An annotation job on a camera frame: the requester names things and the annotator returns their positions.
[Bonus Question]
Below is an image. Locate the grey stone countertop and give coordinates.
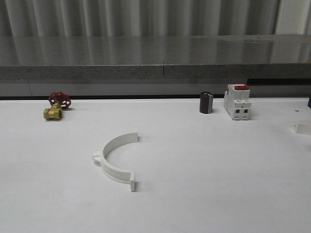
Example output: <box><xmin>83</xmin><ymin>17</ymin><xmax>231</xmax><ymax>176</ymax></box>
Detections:
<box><xmin>0</xmin><ymin>34</ymin><xmax>311</xmax><ymax>98</ymax></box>

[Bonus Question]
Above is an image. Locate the dark cylindrical capacitor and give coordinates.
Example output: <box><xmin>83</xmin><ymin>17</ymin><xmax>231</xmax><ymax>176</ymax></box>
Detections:
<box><xmin>200</xmin><ymin>92</ymin><xmax>213</xmax><ymax>114</ymax></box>

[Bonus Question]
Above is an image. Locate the white circuit breaker red switch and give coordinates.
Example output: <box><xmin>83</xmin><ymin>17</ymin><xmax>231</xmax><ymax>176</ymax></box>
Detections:
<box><xmin>224</xmin><ymin>84</ymin><xmax>251</xmax><ymax>120</ymax></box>

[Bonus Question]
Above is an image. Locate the brass valve red handwheel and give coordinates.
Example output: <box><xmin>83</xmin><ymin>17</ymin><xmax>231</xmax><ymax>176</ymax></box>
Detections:
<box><xmin>43</xmin><ymin>91</ymin><xmax>71</xmax><ymax>120</ymax></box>

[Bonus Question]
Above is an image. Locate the white half clamp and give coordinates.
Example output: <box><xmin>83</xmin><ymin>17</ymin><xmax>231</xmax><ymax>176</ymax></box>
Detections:
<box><xmin>92</xmin><ymin>131</ymin><xmax>138</xmax><ymax>192</ymax></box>
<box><xmin>294</xmin><ymin>123</ymin><xmax>311</xmax><ymax>135</ymax></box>

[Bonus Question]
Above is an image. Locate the grey pleated curtain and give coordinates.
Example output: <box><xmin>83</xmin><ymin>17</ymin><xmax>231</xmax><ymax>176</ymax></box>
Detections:
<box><xmin>0</xmin><ymin>0</ymin><xmax>279</xmax><ymax>36</ymax></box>

